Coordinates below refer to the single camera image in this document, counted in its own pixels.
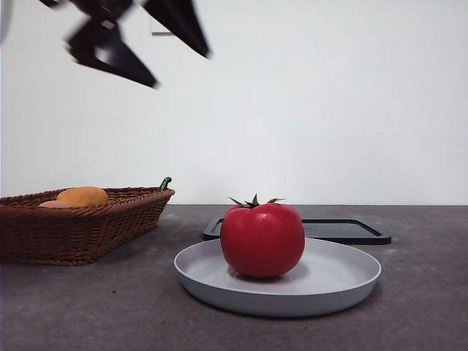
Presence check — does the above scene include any red tomato with green stem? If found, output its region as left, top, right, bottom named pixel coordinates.
left=220, top=193, right=306, bottom=279

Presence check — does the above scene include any brown woven wicker basket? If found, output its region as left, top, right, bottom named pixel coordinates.
left=0, top=186, right=176, bottom=267

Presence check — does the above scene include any black rectangular tray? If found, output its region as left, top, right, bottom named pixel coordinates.
left=203, top=217, right=392, bottom=246

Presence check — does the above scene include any grey round plate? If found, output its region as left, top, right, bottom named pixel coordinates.
left=173, top=237, right=382, bottom=317

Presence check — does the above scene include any white wall socket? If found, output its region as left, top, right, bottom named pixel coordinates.
left=151, top=17, right=173, bottom=37

